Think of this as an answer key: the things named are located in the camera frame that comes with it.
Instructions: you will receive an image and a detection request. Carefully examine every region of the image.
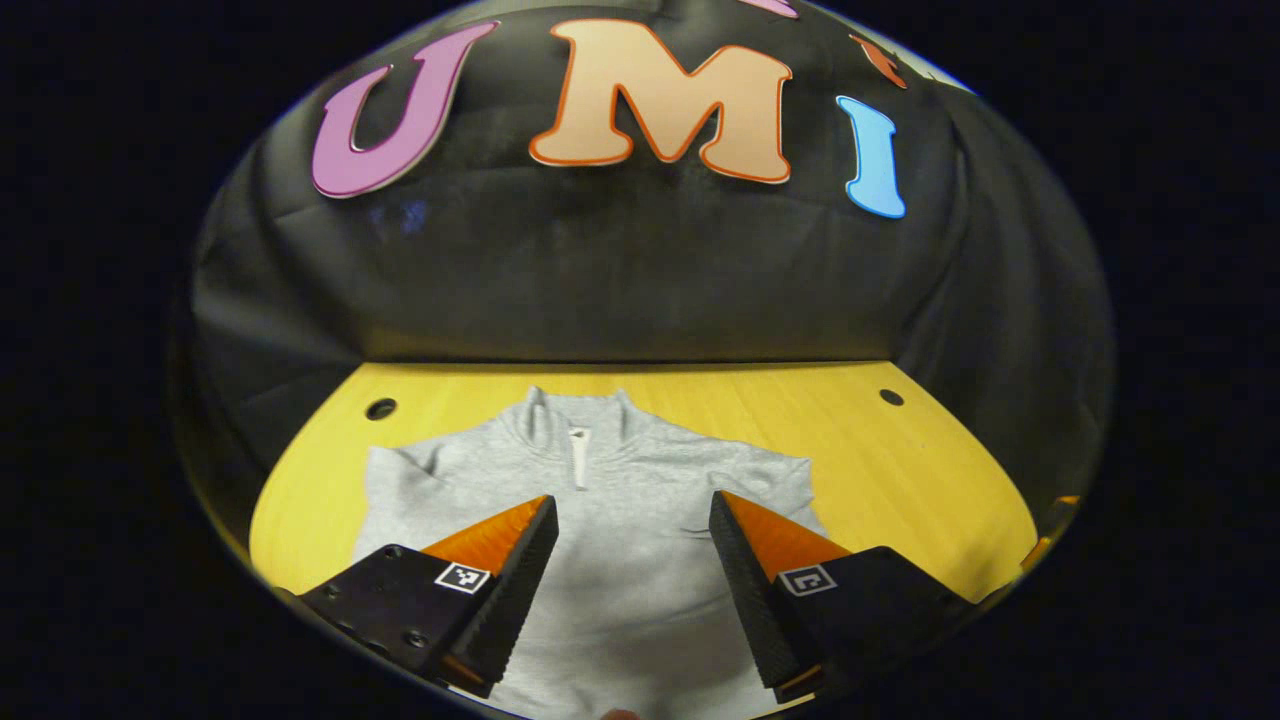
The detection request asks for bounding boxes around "grey zip-neck sweatshirt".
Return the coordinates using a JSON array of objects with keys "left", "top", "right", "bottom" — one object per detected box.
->
[{"left": 352, "top": 386, "right": 829, "bottom": 720}]

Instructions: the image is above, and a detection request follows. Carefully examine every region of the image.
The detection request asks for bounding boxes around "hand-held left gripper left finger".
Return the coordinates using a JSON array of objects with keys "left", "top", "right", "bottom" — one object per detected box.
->
[{"left": 298, "top": 494, "right": 560, "bottom": 699}]

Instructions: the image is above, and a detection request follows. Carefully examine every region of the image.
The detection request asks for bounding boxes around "black backdrop cloth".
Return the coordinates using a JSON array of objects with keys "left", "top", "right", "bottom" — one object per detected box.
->
[{"left": 185, "top": 0, "right": 1116, "bottom": 521}]

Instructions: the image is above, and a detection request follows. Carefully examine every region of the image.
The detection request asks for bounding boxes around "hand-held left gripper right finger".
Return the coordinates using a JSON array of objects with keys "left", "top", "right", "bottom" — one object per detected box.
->
[{"left": 708, "top": 489, "right": 973, "bottom": 707}]

